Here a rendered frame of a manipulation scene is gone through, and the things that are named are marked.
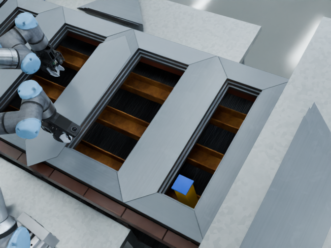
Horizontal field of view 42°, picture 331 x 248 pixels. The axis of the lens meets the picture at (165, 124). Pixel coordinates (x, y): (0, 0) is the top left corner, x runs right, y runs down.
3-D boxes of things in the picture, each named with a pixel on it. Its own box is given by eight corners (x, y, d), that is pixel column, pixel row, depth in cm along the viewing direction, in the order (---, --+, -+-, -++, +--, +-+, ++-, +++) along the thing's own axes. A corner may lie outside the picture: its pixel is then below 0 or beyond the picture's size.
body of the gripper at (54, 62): (55, 73, 184) (43, 55, 174) (41, 67, 187) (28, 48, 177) (66, 60, 186) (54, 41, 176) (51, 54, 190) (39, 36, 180)
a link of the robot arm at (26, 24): (8, 20, 165) (26, 7, 167) (21, 40, 174) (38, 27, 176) (18, 29, 161) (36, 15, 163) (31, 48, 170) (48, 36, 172)
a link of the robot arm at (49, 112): (54, 100, 154) (41, 117, 151) (59, 107, 158) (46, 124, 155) (40, 93, 157) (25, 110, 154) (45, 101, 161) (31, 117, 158)
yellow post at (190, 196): (187, 197, 172) (180, 177, 156) (199, 202, 170) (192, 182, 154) (182, 208, 170) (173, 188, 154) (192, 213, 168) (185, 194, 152)
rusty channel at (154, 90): (10, 31, 246) (5, 24, 242) (288, 136, 178) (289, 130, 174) (1, 41, 243) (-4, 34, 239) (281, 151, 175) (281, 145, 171)
